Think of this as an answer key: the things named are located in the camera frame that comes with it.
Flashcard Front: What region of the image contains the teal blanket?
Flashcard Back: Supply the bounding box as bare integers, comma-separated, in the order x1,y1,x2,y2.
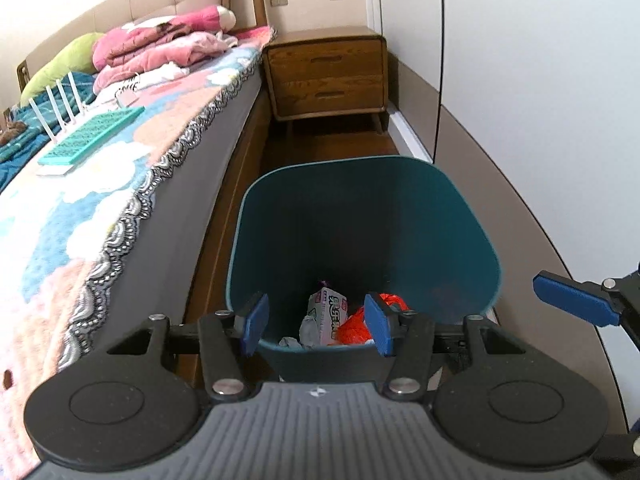
0,110,48,193

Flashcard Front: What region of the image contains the wooden bed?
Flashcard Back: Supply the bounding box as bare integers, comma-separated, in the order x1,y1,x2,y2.
0,0,273,391

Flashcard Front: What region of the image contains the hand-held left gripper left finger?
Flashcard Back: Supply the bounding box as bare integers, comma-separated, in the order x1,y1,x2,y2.
106,292,271,402

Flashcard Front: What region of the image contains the wooden nightstand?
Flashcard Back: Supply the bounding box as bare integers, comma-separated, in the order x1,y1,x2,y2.
262,25,390,136

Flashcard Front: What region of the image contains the white wardrobe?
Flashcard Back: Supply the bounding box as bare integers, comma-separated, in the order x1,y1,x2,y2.
362,0,640,431

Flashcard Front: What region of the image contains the pink clothes pile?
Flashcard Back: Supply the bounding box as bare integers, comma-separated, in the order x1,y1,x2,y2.
92,15,238,93

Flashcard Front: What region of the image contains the dark teal trash bin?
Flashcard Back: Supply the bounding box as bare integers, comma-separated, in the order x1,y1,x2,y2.
225,155,502,383

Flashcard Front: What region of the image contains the teal grid tray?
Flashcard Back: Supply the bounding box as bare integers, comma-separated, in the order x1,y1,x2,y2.
39,106,146,167

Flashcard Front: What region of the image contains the white printed carton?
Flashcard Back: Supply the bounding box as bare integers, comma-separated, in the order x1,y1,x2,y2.
307,289,351,347

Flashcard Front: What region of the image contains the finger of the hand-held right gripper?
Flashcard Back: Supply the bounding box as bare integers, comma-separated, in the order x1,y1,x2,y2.
532,269,640,351

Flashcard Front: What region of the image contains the green pillow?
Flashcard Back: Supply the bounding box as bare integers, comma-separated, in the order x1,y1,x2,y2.
20,32,106,107

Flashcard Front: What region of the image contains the red plastic wrapper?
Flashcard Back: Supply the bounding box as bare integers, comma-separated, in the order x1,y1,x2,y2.
337,294,410,347

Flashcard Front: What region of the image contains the white garment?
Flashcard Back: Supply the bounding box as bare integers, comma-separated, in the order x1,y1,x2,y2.
125,61,191,92

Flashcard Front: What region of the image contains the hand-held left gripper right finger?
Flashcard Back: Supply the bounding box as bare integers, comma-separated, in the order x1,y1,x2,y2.
364,292,538,403

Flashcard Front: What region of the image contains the white router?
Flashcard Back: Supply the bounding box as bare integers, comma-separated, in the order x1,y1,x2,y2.
29,72,83,177

